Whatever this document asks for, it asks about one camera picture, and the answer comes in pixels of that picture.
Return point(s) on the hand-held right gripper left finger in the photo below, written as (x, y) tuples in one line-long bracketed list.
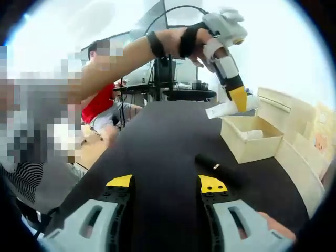
[(78, 228)]

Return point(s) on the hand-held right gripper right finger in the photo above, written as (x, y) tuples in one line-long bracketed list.
[(249, 231)]

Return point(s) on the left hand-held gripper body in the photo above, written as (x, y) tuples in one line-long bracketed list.
[(228, 26)]

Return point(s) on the dark blue cosmetic bottle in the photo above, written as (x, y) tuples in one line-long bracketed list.
[(225, 173)]

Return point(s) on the yellow lace-trimmed cloth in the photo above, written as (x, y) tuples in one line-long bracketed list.
[(320, 126)]

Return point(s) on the person's right hand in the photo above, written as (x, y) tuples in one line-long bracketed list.
[(278, 225)]

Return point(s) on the person's left hand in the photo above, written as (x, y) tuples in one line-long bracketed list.
[(198, 61)]

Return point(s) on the black mesh desk organizer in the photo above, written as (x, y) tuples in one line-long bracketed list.
[(200, 86)]

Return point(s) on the black background desk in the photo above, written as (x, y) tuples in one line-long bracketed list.
[(189, 94)]

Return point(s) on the computer monitor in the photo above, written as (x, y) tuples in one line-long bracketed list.
[(155, 18)]

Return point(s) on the striped black white garment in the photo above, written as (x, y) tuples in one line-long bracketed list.
[(21, 181)]

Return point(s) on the cream desktop organizer cabinet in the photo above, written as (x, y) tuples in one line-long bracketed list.
[(296, 168)]

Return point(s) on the black table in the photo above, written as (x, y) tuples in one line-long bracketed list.
[(170, 131)]

